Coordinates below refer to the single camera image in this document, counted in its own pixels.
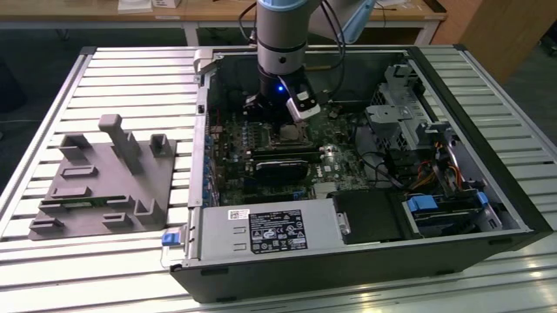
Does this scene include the silver square CPU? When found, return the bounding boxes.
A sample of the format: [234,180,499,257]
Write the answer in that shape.
[281,125,306,142]

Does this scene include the metal socket cover frame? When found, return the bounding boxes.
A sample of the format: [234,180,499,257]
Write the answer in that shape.
[273,123,313,145]

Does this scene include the black RAM slot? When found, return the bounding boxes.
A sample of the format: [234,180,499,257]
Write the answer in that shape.
[252,147,326,155]
[252,154,326,162]

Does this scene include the black expansion card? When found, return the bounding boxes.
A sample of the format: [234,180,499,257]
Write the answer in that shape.
[254,158,309,184]

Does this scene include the green motherboard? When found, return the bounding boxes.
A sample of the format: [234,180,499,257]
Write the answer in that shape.
[208,107,372,208]

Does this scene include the metal drive cage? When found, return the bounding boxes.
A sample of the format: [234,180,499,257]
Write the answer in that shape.
[364,63,459,153]

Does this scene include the black plastic shroud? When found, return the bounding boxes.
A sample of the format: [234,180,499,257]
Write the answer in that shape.
[333,190,413,246]

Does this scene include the grey power supply unit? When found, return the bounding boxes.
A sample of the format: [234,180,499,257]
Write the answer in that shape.
[198,198,352,261]

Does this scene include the grey parts rack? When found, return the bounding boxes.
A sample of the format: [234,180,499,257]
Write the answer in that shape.
[27,113,179,242]

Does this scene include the hard disk in blue carrier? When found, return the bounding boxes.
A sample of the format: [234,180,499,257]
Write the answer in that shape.
[403,192,496,237]

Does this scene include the blue case latch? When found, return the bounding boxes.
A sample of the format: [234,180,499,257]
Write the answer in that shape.
[161,229,185,248]

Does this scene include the green RAM stick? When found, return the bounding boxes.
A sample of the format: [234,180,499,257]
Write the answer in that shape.
[61,196,110,207]

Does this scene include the black PC case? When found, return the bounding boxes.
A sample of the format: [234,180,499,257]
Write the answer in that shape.
[169,44,555,304]

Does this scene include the wooden desk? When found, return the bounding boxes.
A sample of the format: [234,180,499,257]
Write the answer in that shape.
[0,0,449,46]

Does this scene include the wooden cabinet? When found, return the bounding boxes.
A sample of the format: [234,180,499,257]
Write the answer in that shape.
[435,0,557,86]

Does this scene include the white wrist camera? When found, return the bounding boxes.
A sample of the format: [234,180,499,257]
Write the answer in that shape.
[285,90,324,124]

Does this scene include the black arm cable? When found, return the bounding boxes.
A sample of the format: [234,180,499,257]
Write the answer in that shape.
[320,0,349,105]

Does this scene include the black looped cable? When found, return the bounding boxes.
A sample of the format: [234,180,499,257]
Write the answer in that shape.
[360,150,409,190]

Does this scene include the orange yellow power wires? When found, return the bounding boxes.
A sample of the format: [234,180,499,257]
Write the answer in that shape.
[409,162,464,193]

